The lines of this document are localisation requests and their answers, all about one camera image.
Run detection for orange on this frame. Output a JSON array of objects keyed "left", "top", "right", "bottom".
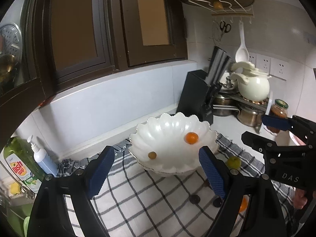
[
  {"left": 239, "top": 195, "right": 248, "bottom": 213},
  {"left": 185, "top": 132, "right": 199, "bottom": 144}
]

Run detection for white wire hook rack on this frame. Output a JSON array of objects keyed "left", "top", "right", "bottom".
[{"left": 188, "top": 0, "right": 254, "bottom": 24}]

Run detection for small yellow fruit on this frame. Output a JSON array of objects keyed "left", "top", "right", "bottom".
[{"left": 203, "top": 180, "right": 209, "bottom": 187}]

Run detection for blue pump bottle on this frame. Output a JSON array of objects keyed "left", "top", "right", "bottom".
[{"left": 27, "top": 135, "right": 58, "bottom": 177}]

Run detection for green dish soap bottle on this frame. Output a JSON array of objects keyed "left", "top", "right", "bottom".
[{"left": 3, "top": 136, "right": 46, "bottom": 194}]

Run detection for white wall socket strip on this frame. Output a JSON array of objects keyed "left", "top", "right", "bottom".
[{"left": 249, "top": 53, "right": 290, "bottom": 80}]

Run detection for cream ceramic pot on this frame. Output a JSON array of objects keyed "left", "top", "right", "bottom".
[{"left": 230, "top": 62, "right": 271, "bottom": 102}]

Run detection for steel pot left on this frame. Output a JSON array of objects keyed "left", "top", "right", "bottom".
[{"left": 213, "top": 94, "right": 239, "bottom": 117}]

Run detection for green apple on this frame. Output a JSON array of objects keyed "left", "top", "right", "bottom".
[{"left": 226, "top": 156, "right": 242, "bottom": 170}]

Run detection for steel knife handle right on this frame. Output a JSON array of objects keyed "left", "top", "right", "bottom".
[{"left": 217, "top": 57, "right": 232, "bottom": 85}]

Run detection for perforated steel steamer plate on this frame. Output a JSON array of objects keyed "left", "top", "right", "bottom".
[{"left": 1, "top": 23, "right": 23, "bottom": 95}]

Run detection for metal corner rack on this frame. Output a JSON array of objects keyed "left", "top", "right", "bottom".
[{"left": 219, "top": 92, "right": 272, "bottom": 134}]

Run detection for dark plum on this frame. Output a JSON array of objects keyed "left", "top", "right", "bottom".
[
  {"left": 213, "top": 197, "right": 223, "bottom": 208},
  {"left": 189, "top": 194, "right": 201, "bottom": 204}
]

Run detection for steel knife handle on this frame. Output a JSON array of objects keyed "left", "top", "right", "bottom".
[
  {"left": 212, "top": 51, "right": 229, "bottom": 85},
  {"left": 205, "top": 46, "right": 223, "bottom": 86},
  {"left": 217, "top": 57, "right": 232, "bottom": 85}
]

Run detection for white scalloped fruit bowl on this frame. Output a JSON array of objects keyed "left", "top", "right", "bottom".
[{"left": 129, "top": 112, "right": 219, "bottom": 177}]

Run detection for steel lidded pot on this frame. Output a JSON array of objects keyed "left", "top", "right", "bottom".
[{"left": 220, "top": 72, "right": 238, "bottom": 94}]

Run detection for white hanging spoon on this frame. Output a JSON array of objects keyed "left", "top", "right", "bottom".
[{"left": 235, "top": 20, "right": 249, "bottom": 63}]

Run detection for yellow-brown small fruit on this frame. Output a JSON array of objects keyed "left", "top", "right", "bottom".
[{"left": 148, "top": 151, "right": 157, "bottom": 159}]

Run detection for white pink drain basket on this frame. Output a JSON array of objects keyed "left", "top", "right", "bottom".
[{"left": 289, "top": 132, "right": 305, "bottom": 146}]

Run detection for steel knife handle left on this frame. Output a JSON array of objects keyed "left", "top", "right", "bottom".
[{"left": 205, "top": 46, "right": 223, "bottom": 86}]

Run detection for glass jar red sauce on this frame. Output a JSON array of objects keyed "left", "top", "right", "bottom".
[{"left": 269, "top": 99, "right": 289, "bottom": 118}]

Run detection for person's hand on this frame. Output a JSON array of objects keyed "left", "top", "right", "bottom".
[{"left": 292, "top": 188, "right": 308, "bottom": 210}]

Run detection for checkered white kitchen cloth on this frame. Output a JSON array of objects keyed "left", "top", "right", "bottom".
[{"left": 57, "top": 133, "right": 297, "bottom": 237}]

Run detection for dark brown window frame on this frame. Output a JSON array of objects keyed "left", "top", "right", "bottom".
[{"left": 1, "top": 0, "right": 187, "bottom": 146}]

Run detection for black scissors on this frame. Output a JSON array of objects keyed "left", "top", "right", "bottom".
[{"left": 220, "top": 20, "right": 231, "bottom": 34}]

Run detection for black knife block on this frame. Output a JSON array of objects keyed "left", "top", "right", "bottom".
[{"left": 176, "top": 70, "right": 222, "bottom": 125}]

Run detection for steel knife handle middle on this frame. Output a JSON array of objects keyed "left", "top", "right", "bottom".
[{"left": 212, "top": 51, "right": 229, "bottom": 85}]

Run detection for steel pot right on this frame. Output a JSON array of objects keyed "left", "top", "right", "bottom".
[{"left": 237, "top": 104, "right": 264, "bottom": 127}]

